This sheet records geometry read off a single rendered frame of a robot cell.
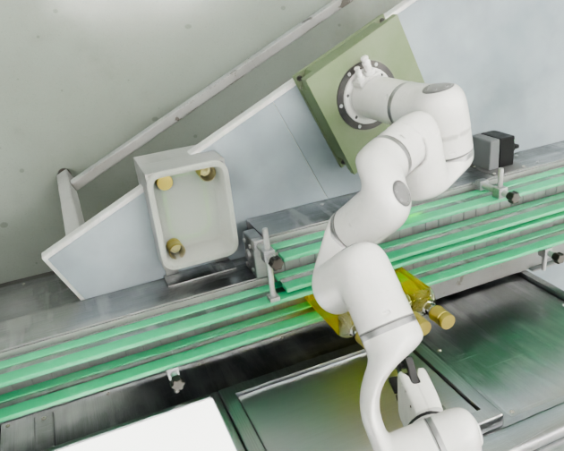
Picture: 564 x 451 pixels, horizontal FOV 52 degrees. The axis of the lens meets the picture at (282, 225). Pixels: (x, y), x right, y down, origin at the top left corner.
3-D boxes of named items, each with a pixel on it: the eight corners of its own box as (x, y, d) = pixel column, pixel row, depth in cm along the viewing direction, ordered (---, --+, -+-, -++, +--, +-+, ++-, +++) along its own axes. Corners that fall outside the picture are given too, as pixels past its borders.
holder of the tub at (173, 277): (161, 276, 136) (168, 292, 130) (138, 165, 125) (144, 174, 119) (231, 259, 142) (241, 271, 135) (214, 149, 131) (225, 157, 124)
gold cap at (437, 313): (438, 302, 122) (451, 310, 118) (445, 311, 123) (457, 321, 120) (425, 312, 121) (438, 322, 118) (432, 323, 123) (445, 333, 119)
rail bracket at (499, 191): (471, 189, 147) (508, 206, 135) (472, 161, 144) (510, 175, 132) (483, 186, 148) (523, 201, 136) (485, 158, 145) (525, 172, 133)
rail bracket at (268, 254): (256, 287, 131) (276, 312, 120) (246, 218, 124) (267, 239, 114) (268, 284, 132) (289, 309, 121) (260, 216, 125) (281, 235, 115)
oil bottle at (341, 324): (303, 298, 138) (345, 344, 119) (300, 277, 135) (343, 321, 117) (324, 292, 139) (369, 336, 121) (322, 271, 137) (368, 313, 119)
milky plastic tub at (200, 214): (157, 258, 134) (165, 273, 126) (138, 165, 125) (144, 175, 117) (228, 239, 139) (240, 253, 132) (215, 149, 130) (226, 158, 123)
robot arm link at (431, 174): (409, 135, 93) (425, 221, 100) (474, 81, 107) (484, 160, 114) (361, 134, 100) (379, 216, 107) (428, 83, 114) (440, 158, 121)
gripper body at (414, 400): (454, 456, 93) (429, 409, 103) (455, 406, 89) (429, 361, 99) (408, 464, 92) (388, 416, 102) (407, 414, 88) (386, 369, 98)
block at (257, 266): (244, 268, 136) (254, 280, 130) (239, 231, 133) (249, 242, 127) (259, 264, 137) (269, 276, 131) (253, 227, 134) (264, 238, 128)
